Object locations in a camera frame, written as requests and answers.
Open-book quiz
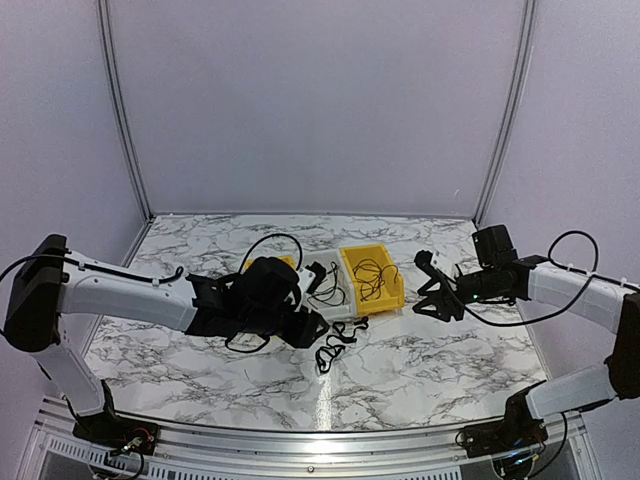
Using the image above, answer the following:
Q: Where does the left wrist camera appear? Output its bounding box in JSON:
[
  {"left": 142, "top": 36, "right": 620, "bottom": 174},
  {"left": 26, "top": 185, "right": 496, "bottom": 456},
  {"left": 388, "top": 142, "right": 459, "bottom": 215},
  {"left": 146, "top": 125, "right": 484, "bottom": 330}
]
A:
[{"left": 297, "top": 261, "right": 327, "bottom": 297}]

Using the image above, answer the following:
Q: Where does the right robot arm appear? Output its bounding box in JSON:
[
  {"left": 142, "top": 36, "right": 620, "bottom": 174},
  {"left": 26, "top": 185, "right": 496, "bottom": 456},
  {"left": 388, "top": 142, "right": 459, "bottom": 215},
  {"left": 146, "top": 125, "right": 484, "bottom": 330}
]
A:
[{"left": 413, "top": 225, "right": 639, "bottom": 448}]

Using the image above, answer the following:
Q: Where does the black cable bundle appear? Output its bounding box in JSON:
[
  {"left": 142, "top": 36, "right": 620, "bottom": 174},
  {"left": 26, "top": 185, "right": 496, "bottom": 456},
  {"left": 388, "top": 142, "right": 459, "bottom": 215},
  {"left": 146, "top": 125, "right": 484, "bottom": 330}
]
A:
[{"left": 314, "top": 317, "right": 371, "bottom": 374}]

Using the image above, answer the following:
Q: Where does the corner post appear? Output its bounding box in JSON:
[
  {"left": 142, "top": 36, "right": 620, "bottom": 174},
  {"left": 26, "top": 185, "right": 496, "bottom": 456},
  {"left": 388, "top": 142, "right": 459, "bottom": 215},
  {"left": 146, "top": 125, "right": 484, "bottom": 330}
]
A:
[
  {"left": 472, "top": 0, "right": 539, "bottom": 226},
  {"left": 96, "top": 0, "right": 154, "bottom": 222}
]

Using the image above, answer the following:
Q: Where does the left corner post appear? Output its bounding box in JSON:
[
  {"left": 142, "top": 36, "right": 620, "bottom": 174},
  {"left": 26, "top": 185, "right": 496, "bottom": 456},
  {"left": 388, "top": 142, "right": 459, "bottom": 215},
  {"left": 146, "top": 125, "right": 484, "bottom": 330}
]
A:
[{"left": 96, "top": 0, "right": 154, "bottom": 222}]

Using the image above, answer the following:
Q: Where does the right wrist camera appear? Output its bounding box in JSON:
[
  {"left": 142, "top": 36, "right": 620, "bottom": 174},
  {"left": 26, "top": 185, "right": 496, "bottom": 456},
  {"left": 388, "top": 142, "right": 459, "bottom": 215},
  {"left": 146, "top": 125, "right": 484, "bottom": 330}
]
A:
[{"left": 414, "top": 250, "right": 456, "bottom": 280}]

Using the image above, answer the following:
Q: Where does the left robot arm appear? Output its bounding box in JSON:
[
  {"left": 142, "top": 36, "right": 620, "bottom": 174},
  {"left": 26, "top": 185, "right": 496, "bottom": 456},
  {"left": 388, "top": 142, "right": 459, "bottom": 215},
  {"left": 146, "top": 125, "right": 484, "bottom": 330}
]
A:
[{"left": 1, "top": 234, "right": 329, "bottom": 445}]

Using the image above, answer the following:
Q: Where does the left yellow plastic bin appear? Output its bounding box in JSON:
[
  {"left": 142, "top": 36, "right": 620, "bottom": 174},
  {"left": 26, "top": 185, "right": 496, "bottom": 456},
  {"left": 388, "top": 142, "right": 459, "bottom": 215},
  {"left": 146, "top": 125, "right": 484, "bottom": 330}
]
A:
[{"left": 243, "top": 254, "right": 297, "bottom": 274}]

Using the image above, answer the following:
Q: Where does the right yellow plastic bin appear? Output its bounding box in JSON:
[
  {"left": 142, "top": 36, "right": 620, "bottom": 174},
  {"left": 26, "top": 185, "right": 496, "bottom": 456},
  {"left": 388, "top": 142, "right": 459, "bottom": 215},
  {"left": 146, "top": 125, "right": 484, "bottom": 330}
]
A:
[{"left": 339, "top": 244, "right": 405, "bottom": 317}]

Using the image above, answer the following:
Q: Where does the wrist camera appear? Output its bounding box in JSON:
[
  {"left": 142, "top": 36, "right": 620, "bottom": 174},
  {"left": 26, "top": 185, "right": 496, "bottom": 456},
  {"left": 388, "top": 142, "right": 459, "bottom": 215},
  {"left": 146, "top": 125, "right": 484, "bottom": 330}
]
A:
[
  {"left": 414, "top": 250, "right": 456, "bottom": 280},
  {"left": 297, "top": 261, "right": 327, "bottom": 297}
]

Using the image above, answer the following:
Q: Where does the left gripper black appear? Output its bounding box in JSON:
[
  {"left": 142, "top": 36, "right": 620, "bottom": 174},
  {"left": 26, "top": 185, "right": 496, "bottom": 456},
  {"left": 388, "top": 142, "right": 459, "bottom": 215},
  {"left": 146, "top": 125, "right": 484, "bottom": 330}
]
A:
[{"left": 240, "top": 302, "right": 330, "bottom": 347}]

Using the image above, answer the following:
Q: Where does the white translucent plastic bin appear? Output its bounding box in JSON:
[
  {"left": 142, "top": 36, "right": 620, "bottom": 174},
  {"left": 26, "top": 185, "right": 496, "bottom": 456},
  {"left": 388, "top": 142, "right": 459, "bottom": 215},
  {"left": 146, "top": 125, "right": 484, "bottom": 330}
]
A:
[{"left": 304, "top": 249, "right": 357, "bottom": 322}]

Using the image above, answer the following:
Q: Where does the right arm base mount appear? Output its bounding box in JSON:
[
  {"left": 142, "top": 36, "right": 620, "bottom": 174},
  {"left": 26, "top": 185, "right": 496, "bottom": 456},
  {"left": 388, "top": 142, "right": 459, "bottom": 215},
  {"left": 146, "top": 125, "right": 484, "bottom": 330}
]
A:
[{"left": 455, "top": 392, "right": 548, "bottom": 458}]

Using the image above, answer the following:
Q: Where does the yellow plastic bin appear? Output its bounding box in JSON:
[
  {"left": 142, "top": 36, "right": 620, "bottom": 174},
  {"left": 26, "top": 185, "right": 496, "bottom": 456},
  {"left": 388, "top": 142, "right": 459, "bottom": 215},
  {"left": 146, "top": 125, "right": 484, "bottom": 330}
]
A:
[
  {"left": 243, "top": 254, "right": 297, "bottom": 274},
  {"left": 339, "top": 244, "right": 405, "bottom": 317}
]

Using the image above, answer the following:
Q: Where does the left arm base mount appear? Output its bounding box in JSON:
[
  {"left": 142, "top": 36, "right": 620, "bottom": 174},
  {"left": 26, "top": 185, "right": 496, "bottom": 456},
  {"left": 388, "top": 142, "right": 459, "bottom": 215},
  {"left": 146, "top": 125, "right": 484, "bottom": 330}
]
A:
[{"left": 67, "top": 380, "right": 159, "bottom": 455}]

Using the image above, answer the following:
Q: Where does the long thin black cable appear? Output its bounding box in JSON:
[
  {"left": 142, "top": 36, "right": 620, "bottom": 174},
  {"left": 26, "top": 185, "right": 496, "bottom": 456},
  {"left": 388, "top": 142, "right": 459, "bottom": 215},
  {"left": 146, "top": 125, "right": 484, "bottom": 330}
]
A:
[{"left": 352, "top": 258, "right": 401, "bottom": 304}]

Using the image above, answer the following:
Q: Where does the right corner post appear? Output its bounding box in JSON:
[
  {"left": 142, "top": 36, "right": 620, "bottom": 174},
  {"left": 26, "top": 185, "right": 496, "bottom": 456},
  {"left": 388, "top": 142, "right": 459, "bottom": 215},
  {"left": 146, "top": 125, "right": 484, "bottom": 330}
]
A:
[{"left": 472, "top": 0, "right": 539, "bottom": 226}]

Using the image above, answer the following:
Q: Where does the aluminium frame rail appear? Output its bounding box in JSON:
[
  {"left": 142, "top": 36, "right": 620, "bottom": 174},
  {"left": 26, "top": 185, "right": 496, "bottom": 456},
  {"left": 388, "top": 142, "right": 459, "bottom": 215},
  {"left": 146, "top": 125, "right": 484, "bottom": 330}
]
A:
[{"left": 16, "top": 397, "right": 602, "bottom": 479}]

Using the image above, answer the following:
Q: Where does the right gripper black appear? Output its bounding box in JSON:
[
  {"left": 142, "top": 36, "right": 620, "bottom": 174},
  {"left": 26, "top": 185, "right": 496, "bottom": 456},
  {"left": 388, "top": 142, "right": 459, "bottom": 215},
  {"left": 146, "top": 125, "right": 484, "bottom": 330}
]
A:
[{"left": 413, "top": 267, "right": 500, "bottom": 323}]

